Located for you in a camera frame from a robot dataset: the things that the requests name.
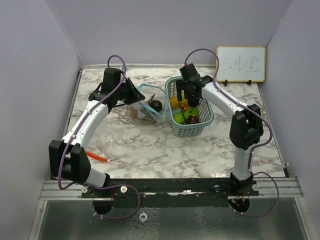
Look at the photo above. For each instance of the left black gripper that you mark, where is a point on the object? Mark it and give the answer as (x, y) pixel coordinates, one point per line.
(139, 96)

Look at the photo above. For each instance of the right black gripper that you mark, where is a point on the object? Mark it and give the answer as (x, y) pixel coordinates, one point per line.
(181, 85)

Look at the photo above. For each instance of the brown longan bunch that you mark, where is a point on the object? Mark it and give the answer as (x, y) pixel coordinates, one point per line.
(138, 111)

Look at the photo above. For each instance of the clear blue-zipper bag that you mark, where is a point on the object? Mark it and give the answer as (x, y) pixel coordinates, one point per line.
(161, 95)

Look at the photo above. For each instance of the green ring toy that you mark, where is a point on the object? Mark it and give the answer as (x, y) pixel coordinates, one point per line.
(191, 111)

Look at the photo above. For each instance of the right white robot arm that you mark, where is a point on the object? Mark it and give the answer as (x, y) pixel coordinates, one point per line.
(246, 125)

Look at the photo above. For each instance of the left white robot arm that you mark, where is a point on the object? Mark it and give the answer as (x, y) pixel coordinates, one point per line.
(67, 157)

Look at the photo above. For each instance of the clear orange-zipper bag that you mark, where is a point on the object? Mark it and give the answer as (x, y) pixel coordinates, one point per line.
(102, 145)

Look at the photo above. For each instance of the yellow lemon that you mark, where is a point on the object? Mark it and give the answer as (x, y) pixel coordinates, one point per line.
(174, 102)

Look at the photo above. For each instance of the green round fruit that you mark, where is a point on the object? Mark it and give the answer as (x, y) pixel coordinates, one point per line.
(179, 118)

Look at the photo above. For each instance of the reddish brown fruit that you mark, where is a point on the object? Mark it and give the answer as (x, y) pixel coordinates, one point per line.
(192, 119)

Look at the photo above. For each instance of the white board wooden frame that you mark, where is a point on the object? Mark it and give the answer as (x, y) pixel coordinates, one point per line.
(241, 64)

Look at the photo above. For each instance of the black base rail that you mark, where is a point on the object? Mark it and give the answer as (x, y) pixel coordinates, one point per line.
(171, 192)

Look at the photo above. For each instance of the aluminium frame rail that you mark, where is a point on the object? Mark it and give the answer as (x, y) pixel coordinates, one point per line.
(284, 188)

